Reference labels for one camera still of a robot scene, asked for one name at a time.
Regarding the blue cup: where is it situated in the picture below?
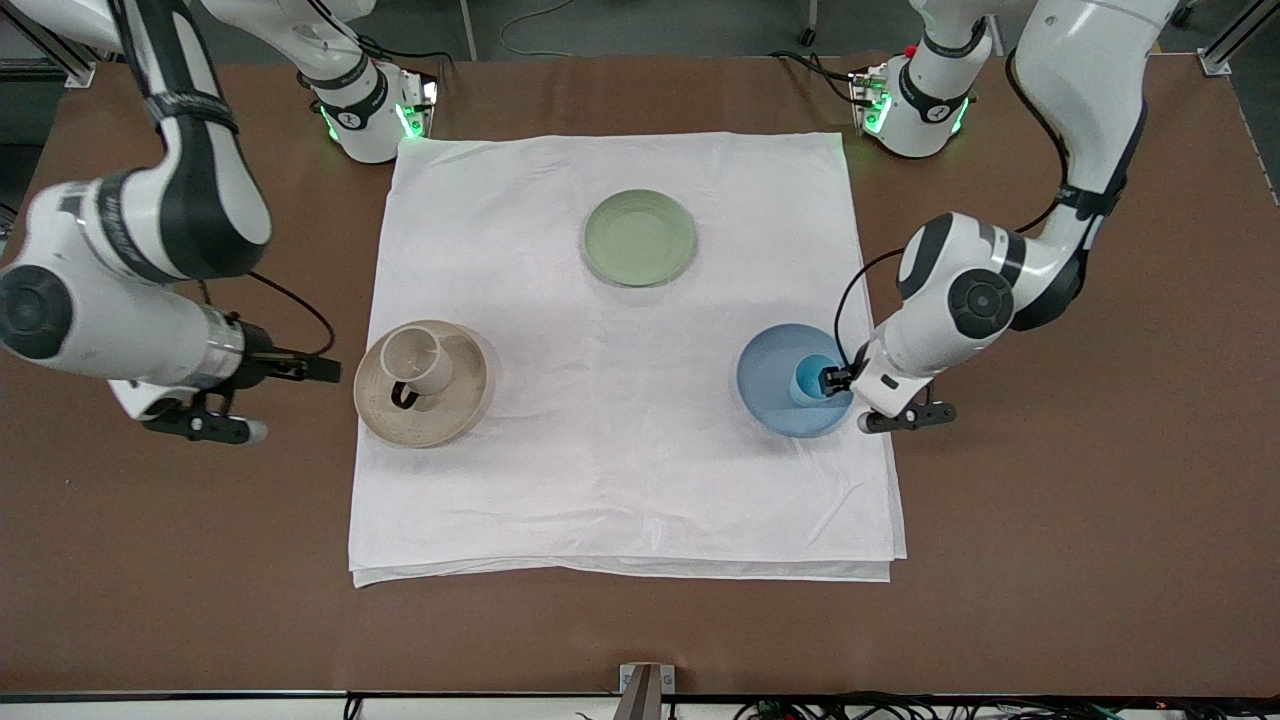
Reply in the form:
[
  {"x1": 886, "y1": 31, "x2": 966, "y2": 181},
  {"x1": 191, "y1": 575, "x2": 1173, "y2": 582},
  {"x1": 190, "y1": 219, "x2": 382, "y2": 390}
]
[{"x1": 788, "y1": 354, "x2": 843, "y2": 408}]

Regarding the white mug with black handle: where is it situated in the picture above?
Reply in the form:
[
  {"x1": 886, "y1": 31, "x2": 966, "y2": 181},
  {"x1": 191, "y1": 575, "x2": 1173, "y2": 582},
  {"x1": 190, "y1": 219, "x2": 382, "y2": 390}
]
[{"x1": 380, "y1": 327, "x2": 457, "y2": 410}]

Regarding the blue plate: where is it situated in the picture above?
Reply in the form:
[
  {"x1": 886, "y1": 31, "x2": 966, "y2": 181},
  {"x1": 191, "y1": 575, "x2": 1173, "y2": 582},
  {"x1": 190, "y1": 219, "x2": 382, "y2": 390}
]
[{"x1": 736, "y1": 322, "x2": 858, "y2": 439}]

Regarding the beige plate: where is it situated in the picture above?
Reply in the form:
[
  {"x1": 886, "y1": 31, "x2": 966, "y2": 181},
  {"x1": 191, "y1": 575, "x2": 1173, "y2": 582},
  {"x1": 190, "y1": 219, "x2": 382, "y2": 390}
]
[{"x1": 353, "y1": 319, "x2": 497, "y2": 449}]

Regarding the green plate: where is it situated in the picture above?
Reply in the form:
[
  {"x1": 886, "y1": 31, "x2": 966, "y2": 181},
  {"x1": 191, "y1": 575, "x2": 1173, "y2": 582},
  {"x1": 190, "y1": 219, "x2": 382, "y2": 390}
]
[{"x1": 580, "y1": 188, "x2": 699, "y2": 289}]

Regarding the white cloth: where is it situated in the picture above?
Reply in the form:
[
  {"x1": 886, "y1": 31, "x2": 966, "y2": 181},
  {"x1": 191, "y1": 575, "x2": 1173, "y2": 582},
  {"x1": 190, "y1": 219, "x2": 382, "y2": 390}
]
[{"x1": 348, "y1": 132, "x2": 908, "y2": 588}]

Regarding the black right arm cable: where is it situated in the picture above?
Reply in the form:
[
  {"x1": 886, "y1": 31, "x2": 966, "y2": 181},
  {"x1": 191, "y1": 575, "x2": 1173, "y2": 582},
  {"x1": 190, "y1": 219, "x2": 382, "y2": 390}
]
[{"x1": 198, "y1": 268, "x2": 337, "y2": 359}]

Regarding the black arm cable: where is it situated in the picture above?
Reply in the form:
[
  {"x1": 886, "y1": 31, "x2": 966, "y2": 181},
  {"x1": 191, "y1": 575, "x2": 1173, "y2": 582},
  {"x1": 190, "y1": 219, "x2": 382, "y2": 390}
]
[
  {"x1": 198, "y1": 268, "x2": 337, "y2": 359},
  {"x1": 834, "y1": 55, "x2": 1076, "y2": 373}
]

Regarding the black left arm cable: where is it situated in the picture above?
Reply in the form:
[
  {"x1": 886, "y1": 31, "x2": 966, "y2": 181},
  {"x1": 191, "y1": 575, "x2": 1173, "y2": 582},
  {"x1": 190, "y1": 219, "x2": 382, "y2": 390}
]
[{"x1": 834, "y1": 55, "x2": 1076, "y2": 373}]

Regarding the black base power cable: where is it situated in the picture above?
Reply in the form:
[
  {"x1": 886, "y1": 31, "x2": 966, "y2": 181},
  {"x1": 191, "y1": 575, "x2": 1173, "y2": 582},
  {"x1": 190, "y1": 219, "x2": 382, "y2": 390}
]
[
  {"x1": 355, "y1": 35, "x2": 447, "y2": 91},
  {"x1": 770, "y1": 48, "x2": 863, "y2": 105}
]

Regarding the black cable bundle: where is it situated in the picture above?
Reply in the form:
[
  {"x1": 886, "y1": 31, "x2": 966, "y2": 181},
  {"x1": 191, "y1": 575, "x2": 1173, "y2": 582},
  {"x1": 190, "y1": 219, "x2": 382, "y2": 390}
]
[{"x1": 730, "y1": 692, "x2": 1280, "y2": 720}]

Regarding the aluminium frame post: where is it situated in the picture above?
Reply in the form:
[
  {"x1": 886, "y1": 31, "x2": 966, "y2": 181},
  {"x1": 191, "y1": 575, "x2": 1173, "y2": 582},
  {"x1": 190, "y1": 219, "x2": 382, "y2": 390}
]
[
  {"x1": 1198, "y1": 0, "x2": 1280, "y2": 77},
  {"x1": 20, "y1": 10, "x2": 97, "y2": 89}
]

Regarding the metal table bracket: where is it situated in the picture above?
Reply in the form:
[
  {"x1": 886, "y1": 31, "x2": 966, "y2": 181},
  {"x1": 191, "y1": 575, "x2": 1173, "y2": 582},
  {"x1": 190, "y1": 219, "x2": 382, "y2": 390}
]
[{"x1": 618, "y1": 662, "x2": 677, "y2": 720}]

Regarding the white floor cable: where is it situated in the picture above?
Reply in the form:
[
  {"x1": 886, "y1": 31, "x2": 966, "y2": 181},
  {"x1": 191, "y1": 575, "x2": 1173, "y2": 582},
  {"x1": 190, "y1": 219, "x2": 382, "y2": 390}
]
[{"x1": 498, "y1": 0, "x2": 579, "y2": 57}]

